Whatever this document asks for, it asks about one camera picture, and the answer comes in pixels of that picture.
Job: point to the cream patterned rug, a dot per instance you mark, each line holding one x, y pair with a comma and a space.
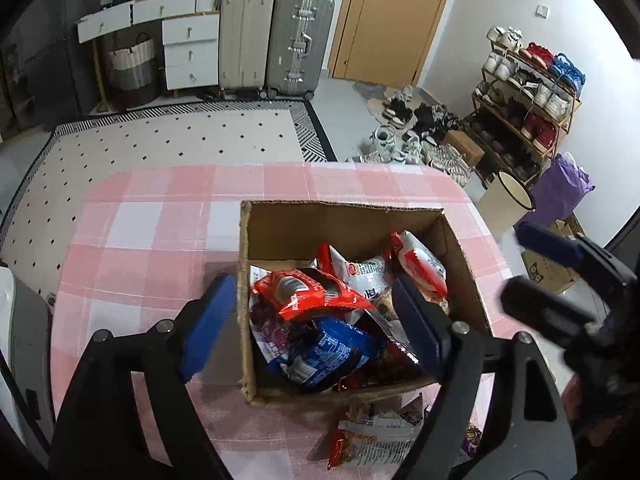
175, 135

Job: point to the white snack packet red edge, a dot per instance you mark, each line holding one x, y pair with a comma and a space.
380, 435
417, 262
350, 270

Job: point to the wooden shoe rack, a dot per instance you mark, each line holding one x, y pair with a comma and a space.
565, 125

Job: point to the red cookie snack packet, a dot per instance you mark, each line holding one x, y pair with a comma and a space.
300, 295

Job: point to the white light switch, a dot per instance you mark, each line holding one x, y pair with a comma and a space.
542, 10

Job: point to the small cardboard box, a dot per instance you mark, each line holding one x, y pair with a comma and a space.
462, 147

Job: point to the white bin black rim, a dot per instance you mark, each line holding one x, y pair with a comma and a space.
502, 205

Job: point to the dark red clear snack packet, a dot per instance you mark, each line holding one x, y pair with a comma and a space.
270, 327

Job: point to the woven laundry basket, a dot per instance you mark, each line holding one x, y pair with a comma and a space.
130, 70

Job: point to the white drawer cabinet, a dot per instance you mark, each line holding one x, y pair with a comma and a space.
190, 35

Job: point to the pink checked tablecloth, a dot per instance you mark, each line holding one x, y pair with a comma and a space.
150, 240

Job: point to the shoe rack with shoes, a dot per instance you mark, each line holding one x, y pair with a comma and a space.
530, 80

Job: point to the printed cardboard box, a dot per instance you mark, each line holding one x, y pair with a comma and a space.
550, 272

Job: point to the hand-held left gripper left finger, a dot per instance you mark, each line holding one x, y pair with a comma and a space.
210, 327

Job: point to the grey doormat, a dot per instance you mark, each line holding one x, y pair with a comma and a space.
372, 97

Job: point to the blue and silver snack packet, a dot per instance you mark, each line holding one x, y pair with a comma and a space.
325, 355

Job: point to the pile of shoes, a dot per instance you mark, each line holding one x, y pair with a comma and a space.
425, 130

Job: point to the wooden door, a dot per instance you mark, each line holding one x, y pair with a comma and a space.
390, 15

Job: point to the dark refrigerator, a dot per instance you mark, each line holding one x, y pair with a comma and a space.
35, 60

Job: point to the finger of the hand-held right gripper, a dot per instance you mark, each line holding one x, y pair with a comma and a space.
545, 305
550, 245

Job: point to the purple bag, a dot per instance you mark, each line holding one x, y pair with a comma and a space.
560, 195

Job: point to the silver suitcase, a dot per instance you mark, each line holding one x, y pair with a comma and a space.
297, 40

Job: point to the brown cardboard box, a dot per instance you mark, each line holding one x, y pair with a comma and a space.
345, 225

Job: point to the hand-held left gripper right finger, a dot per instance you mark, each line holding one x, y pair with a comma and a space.
420, 332

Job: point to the cream suitcase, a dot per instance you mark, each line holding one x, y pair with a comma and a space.
245, 35

